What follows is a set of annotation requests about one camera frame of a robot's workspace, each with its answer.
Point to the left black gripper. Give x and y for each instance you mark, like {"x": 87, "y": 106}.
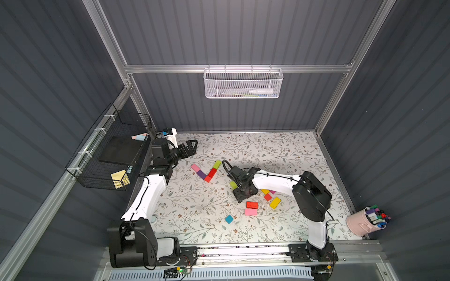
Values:
{"x": 187, "y": 149}

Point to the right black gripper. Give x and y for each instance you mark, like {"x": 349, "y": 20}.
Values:
{"x": 242, "y": 181}

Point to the lime green block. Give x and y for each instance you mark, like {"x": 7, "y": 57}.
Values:
{"x": 217, "y": 164}
{"x": 233, "y": 185}

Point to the long red block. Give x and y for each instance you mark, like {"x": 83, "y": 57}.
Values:
{"x": 212, "y": 172}

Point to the pink block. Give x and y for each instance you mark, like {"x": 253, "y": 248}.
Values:
{"x": 250, "y": 212}
{"x": 195, "y": 168}

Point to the purple block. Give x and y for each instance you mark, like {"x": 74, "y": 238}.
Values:
{"x": 201, "y": 174}

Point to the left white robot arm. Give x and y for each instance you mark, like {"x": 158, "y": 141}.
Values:
{"x": 132, "y": 241}

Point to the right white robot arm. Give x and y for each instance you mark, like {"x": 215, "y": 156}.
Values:
{"x": 311, "y": 196}

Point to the pastel eraser blocks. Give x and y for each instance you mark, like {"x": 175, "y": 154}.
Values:
{"x": 140, "y": 137}

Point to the red block centre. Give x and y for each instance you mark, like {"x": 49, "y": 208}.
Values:
{"x": 252, "y": 205}

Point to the pink block bottom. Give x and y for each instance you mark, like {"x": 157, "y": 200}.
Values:
{"x": 250, "y": 212}

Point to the yellow block lower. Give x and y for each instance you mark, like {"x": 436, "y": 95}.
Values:
{"x": 275, "y": 202}

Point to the small teal cube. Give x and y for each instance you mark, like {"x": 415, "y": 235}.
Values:
{"x": 229, "y": 219}

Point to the black pad in basket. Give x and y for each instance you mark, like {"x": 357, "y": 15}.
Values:
{"x": 121, "y": 151}

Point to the yellow sticky note pad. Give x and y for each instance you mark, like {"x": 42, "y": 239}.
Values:
{"x": 120, "y": 179}

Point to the white bottle in basket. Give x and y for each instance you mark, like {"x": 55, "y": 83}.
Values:
{"x": 262, "y": 92}

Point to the pink marker cup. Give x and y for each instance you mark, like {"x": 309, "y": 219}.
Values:
{"x": 368, "y": 220}

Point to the black wire basket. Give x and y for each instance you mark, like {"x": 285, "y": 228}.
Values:
{"x": 85, "y": 166}

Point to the white wire mesh basket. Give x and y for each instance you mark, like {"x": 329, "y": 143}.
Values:
{"x": 236, "y": 83}

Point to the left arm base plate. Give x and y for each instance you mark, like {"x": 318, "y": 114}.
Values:
{"x": 184, "y": 256}

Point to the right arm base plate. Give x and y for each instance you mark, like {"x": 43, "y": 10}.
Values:
{"x": 306, "y": 252}

